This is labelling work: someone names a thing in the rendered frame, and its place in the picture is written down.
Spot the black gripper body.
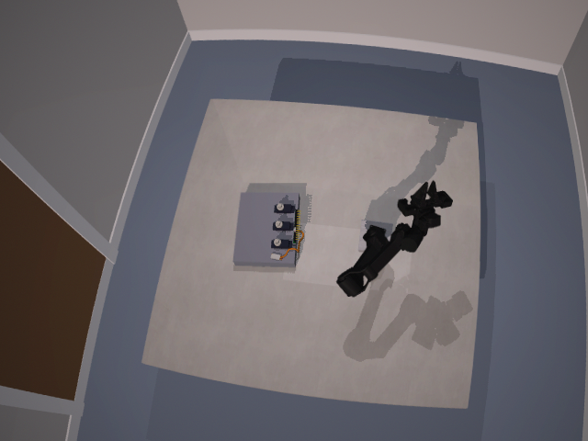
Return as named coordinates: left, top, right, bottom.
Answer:
left=398, top=191, right=453, bottom=226

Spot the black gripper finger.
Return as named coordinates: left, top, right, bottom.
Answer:
left=411, top=182, right=428, bottom=208
left=427, top=180, right=442, bottom=204

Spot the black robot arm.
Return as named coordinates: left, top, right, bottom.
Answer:
left=336, top=211, right=441, bottom=297

